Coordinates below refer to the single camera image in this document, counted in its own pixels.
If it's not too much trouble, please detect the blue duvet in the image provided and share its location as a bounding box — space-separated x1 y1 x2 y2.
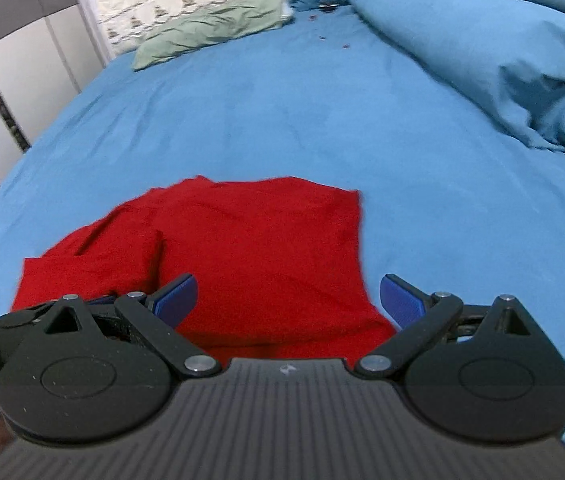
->
345 0 565 157

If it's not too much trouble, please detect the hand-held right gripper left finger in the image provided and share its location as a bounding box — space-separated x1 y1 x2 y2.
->
37 273 222 379

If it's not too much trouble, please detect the blue bed sheet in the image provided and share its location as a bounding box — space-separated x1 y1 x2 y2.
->
0 2 565 467

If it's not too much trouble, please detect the green pillow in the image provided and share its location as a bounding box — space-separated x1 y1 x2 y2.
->
131 0 294 72

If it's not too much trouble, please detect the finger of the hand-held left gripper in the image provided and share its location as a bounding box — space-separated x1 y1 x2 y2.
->
0 300 58 331

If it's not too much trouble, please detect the grey and white wardrobe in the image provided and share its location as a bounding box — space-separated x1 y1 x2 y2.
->
0 0 109 167

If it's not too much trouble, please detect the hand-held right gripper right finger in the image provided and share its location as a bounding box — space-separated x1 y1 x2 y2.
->
354 273 539 379

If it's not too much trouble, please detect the red garment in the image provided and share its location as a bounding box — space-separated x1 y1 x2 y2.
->
11 176 398 361

